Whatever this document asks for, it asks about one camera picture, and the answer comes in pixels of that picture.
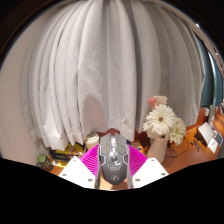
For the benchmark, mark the white flower bunch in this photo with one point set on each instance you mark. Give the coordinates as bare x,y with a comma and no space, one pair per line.
161,121

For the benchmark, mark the white angled device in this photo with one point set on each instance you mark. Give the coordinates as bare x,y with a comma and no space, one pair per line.
206,132

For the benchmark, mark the white pleated curtain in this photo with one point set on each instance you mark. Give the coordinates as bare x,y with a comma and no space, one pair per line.
106,73

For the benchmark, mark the pale flat book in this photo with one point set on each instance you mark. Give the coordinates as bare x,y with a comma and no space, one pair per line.
61,163

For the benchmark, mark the orange cover book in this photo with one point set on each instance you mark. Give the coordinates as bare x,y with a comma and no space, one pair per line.
137,144

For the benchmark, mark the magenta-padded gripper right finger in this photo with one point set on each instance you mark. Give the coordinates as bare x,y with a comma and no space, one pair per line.
148,171

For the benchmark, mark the small white box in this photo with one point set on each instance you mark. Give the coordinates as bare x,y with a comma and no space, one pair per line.
213,145

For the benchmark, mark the green mug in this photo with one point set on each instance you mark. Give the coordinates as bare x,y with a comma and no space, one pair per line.
44,162

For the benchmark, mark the white ceramic vase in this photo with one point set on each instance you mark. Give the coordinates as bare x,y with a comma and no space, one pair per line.
157,150

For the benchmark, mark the grey angular computer mouse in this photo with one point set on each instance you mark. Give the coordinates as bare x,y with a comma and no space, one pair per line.
113,160

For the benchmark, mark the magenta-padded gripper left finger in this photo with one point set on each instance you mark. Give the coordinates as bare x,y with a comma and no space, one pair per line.
78,171

